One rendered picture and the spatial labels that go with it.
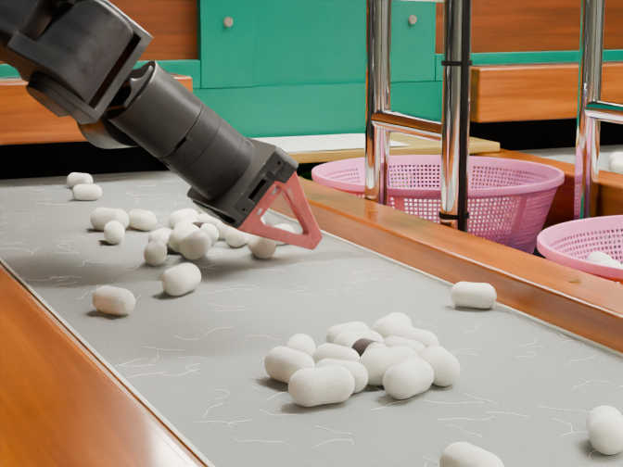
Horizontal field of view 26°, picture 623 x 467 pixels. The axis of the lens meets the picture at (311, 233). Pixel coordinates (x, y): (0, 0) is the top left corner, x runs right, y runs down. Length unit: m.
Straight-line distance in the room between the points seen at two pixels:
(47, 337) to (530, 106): 1.08
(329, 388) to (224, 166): 0.35
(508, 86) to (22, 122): 0.62
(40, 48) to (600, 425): 0.52
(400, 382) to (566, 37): 1.19
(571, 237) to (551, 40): 0.76
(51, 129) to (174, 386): 0.79
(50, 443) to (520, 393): 0.28
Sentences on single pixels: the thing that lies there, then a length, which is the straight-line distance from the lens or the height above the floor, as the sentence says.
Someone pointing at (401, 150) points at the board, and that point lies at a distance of 1.58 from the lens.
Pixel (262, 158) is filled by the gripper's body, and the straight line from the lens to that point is 1.04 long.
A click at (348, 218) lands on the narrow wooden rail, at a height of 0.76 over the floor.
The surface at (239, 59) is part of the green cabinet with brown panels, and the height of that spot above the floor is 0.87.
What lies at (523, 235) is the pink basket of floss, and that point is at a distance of 1.38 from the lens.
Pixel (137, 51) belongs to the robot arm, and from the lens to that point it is 1.03.
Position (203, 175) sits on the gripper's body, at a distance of 1.05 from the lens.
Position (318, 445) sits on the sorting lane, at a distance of 0.68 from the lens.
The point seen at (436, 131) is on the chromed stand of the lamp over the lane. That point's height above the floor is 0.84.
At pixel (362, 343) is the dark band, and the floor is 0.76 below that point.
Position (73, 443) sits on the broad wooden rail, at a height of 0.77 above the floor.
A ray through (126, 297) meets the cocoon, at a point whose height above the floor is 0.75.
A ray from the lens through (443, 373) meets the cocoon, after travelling 0.77.
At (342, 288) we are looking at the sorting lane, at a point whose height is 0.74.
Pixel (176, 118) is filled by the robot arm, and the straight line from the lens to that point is 1.03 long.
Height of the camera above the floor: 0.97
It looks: 11 degrees down
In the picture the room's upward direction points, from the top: straight up
